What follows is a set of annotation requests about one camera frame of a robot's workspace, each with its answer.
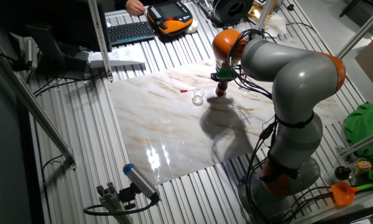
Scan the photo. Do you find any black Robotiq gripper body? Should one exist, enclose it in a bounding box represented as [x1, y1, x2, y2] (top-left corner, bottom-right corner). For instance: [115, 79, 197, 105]
[210, 73, 236, 85]

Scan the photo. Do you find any dark sleeved forearm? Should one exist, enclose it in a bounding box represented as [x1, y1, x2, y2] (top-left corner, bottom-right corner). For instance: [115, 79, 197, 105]
[113, 0, 129, 11]

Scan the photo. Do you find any person hand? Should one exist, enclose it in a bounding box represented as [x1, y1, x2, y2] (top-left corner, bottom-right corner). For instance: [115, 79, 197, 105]
[125, 0, 147, 17]

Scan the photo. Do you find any brown glass bottle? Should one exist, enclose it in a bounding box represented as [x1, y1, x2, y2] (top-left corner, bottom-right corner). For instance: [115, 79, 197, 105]
[215, 81, 228, 97]

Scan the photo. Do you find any clear glass beaker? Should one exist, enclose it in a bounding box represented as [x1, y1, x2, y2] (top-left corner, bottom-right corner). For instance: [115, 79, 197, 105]
[191, 86, 206, 106]

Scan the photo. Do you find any white round object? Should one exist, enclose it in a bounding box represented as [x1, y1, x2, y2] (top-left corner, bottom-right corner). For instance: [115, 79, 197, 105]
[185, 20, 200, 34]

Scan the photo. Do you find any black filament spool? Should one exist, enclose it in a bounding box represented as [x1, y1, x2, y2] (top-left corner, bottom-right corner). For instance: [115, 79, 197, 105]
[211, 0, 255, 29]

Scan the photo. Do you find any marble pattern sheet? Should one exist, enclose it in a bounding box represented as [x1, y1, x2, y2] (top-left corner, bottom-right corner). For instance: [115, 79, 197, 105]
[108, 37, 348, 187]

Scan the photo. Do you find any gold foil packet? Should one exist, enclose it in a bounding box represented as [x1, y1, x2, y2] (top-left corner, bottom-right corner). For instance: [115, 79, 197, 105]
[247, 1, 268, 24]

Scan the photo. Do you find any orange black teach pendant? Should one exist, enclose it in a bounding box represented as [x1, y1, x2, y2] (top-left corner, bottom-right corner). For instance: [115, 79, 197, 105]
[146, 1, 195, 35]

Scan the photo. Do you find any crumpled white paper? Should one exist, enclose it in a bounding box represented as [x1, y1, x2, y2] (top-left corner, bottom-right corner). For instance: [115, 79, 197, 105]
[263, 14, 288, 38]

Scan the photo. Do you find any black keyboard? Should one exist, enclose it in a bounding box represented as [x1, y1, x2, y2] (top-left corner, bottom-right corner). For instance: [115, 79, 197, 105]
[107, 21, 156, 47]

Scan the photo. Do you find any white paper sheet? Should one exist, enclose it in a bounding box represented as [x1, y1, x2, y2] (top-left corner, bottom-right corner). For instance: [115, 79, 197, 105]
[87, 45, 147, 69]

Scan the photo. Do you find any clear bottle black cap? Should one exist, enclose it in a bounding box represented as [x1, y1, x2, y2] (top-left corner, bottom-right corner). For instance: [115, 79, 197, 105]
[323, 166, 352, 186]

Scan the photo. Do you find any green cloth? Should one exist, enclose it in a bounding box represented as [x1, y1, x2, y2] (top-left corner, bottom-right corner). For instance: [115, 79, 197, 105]
[343, 102, 373, 183]

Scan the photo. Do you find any black monitor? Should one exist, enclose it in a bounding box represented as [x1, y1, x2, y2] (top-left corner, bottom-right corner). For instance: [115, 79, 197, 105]
[48, 0, 113, 53]

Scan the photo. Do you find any jar with yellow lid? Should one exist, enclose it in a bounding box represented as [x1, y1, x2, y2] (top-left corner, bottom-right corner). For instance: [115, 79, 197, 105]
[354, 157, 373, 174]

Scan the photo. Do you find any short aluminium profile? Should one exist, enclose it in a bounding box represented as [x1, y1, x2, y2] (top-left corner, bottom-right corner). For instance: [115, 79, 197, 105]
[96, 182, 134, 224]

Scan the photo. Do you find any black monitor stand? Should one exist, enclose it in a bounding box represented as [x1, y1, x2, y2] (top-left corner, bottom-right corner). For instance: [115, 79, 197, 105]
[26, 24, 91, 80]

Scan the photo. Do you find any black cable bundle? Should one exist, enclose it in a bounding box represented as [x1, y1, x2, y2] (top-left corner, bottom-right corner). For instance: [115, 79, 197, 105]
[226, 28, 333, 224]

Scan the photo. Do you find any aluminium frame post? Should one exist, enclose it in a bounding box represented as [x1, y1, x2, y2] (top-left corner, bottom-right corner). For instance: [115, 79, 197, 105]
[335, 1, 373, 60]
[87, 0, 114, 82]
[254, 0, 276, 32]

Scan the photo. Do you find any silver camera blue cap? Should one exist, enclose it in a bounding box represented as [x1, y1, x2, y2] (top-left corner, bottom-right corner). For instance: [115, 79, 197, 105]
[122, 163, 161, 203]

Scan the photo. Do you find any black camera clamp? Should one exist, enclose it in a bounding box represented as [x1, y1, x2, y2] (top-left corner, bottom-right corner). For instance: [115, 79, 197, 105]
[117, 183, 140, 211]

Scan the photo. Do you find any aluminium frame strut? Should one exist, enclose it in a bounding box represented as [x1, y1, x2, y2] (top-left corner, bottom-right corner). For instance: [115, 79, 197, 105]
[335, 127, 373, 158]
[0, 43, 78, 170]

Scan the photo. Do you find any orange funnel green handle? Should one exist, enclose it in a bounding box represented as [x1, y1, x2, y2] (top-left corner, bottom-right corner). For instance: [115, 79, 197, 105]
[330, 180, 373, 206]

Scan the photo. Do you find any black camera cable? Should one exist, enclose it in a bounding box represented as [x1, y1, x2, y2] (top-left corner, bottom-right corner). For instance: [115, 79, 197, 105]
[83, 198, 161, 217]

